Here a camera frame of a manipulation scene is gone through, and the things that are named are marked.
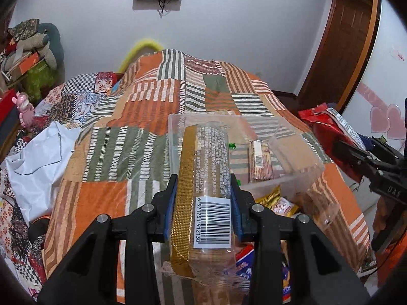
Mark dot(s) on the grey plush toy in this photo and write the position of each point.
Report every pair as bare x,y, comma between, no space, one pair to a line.
44,44

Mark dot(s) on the red striped biscuit packet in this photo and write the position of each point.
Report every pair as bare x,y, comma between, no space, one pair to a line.
260,162

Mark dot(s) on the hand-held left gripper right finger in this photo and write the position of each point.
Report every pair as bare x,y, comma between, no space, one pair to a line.
236,209

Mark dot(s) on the green gift bag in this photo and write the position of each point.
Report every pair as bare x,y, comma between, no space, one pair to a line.
41,79

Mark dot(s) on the striped patchwork blanket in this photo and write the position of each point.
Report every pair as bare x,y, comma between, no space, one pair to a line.
127,139

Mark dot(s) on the pink heart sticker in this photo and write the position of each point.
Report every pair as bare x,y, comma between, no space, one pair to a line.
386,119

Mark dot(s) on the clear cracker packet gold strip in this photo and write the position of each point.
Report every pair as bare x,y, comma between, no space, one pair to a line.
206,171

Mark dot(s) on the red box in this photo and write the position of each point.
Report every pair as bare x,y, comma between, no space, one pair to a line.
6,106

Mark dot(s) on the orange cardboard box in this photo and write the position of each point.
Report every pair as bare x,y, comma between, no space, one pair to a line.
28,63

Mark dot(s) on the yellow fuzzy object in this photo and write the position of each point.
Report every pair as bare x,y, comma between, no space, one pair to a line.
143,46

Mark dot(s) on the clear bag of brown snacks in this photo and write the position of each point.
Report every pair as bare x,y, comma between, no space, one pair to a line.
321,206

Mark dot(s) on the person's right forearm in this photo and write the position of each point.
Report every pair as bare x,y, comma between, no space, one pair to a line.
383,216

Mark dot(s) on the gold snack packet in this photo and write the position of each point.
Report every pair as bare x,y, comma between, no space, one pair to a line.
268,198

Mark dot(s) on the checkered patchwork quilt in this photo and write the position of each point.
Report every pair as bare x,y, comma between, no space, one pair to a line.
76,98

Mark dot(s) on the pink plush toy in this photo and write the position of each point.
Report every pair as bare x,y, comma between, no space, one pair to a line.
24,109

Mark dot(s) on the white plastic bag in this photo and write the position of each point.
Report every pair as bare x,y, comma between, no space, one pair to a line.
41,165

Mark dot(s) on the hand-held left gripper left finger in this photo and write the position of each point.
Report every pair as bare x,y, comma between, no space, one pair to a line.
168,209

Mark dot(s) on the small pink wall sticker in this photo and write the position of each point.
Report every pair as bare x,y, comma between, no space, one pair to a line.
399,54

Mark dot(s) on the brown wooden door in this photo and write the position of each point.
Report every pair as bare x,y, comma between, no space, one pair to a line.
343,44

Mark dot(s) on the blue red snack packet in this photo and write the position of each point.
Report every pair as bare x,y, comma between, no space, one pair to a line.
243,260

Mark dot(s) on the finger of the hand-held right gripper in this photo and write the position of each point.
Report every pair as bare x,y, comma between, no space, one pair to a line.
381,149
353,155

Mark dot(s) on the clear plastic container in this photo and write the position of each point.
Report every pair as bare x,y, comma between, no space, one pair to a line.
286,146

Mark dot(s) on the red snack bag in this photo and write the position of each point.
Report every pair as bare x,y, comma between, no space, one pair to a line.
324,133

